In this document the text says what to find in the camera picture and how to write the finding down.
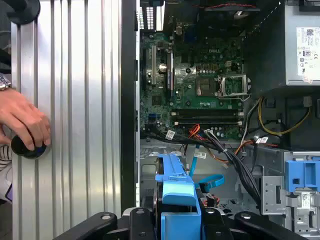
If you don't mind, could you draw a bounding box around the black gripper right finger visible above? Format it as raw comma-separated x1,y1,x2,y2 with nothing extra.
202,206,310,240

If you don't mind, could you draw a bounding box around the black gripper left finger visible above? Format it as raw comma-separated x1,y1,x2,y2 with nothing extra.
52,206,161,240

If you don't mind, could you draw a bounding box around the multicoloured disk power wire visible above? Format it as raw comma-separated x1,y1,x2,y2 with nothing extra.
199,194,221,209

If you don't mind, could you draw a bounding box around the hard disk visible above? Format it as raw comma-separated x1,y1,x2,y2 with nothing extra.
149,151,207,240

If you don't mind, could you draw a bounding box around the blue disk wire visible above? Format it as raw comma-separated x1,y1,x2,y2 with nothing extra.
188,143,225,193

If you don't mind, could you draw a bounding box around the round black tool blue ring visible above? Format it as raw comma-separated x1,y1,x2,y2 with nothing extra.
10,134,48,160

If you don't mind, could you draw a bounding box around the silver metal disk bay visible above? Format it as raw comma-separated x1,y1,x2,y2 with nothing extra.
139,144,191,209

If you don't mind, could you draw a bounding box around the black RAM slot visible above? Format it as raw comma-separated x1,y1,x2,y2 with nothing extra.
173,118,244,127
170,108,245,118

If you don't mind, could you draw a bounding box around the long dark expansion slot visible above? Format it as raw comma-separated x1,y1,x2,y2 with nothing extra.
165,49,175,99

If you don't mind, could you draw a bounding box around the black expansion slot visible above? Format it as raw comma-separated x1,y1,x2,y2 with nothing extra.
142,47,149,92

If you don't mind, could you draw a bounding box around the grey expansion slot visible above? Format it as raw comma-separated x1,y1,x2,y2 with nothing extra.
150,44,157,86

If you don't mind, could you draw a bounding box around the person's hand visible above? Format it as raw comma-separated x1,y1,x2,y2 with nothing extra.
0,88,53,151

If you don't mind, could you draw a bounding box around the grey metal drive cage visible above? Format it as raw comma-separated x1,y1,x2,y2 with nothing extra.
259,149,320,240

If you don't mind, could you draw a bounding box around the blue plastic drive latch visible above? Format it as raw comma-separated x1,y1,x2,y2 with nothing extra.
284,159,320,194

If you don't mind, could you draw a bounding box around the green motherboard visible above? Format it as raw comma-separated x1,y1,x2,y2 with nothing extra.
139,29,247,141

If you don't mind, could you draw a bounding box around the metal socket cover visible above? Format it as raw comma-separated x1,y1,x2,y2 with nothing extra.
216,74,252,99

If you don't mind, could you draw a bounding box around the black PC case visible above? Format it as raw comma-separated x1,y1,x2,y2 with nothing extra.
121,0,320,240

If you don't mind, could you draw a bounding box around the striped white shirt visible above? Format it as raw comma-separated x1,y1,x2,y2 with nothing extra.
0,144,14,204

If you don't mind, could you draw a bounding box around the silver wristwatch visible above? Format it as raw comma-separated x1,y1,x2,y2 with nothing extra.
0,73,13,91

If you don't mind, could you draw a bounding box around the silver power supply unit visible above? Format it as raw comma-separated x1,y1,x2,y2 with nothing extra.
284,0,320,87

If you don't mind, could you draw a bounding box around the black wire bundle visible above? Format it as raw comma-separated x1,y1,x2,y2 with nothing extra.
141,128,263,212

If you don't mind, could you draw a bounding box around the orange wire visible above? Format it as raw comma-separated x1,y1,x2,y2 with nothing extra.
188,124,201,139

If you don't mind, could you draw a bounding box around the grey wire bundle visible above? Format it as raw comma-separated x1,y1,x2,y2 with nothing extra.
240,98,261,151

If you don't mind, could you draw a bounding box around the yellow wire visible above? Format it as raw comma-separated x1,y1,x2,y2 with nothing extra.
258,96,312,137

